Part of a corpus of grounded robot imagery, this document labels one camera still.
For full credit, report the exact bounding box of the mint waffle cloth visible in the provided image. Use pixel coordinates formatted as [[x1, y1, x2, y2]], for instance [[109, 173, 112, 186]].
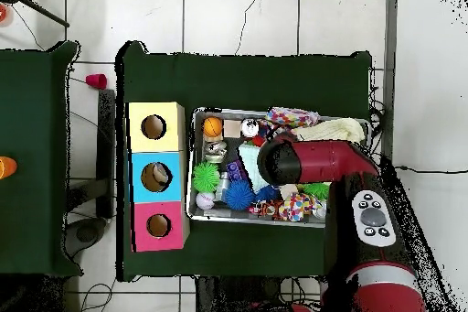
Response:
[[238, 143, 273, 192]]

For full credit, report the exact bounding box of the polka-dot cloth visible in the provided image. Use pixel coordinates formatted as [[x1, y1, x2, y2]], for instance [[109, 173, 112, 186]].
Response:
[[281, 191, 323, 222], [262, 106, 322, 130]]

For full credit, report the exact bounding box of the cream waffle cloth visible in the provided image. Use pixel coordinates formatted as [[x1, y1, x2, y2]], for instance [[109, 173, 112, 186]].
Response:
[[292, 116, 367, 144]]

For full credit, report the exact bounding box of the silver mesh bin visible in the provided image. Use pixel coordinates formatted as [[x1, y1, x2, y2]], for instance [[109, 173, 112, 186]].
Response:
[[185, 106, 372, 229]]

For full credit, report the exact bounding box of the wooden box with three holes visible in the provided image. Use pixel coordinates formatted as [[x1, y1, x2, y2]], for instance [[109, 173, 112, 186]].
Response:
[[124, 101, 191, 253]]

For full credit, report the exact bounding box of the wooden block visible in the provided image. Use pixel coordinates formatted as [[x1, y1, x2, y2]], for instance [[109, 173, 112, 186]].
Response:
[[222, 119, 242, 138]]

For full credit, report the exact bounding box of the large green spiky ball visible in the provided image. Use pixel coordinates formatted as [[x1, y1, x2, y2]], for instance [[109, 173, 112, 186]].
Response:
[[192, 160, 221, 193]]

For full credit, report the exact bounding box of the orange toy basketball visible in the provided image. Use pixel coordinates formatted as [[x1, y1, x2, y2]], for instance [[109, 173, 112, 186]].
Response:
[[201, 116, 224, 138]]

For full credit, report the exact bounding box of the blue spiky ball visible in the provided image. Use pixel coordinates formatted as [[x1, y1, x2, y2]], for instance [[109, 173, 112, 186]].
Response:
[[223, 178, 256, 211]]

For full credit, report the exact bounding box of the white toy baseball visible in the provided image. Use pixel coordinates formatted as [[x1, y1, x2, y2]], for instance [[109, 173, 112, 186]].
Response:
[[195, 191, 216, 211]]

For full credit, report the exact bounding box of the dark green table cloth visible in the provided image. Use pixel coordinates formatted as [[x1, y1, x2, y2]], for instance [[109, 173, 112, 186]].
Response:
[[115, 40, 373, 285], [0, 40, 83, 277]]

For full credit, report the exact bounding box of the red plastic cup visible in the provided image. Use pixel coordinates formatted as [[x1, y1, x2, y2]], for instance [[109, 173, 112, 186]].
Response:
[[85, 72, 109, 91]]

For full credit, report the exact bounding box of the orange object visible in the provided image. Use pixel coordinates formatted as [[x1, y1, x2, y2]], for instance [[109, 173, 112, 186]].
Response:
[[0, 156, 18, 180]]

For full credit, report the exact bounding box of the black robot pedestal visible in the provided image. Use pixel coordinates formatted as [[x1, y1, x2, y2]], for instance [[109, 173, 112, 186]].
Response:
[[195, 275, 323, 312]]

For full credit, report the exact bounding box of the black floor cable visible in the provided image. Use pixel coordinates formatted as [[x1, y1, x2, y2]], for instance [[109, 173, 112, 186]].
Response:
[[392, 165, 468, 175]]

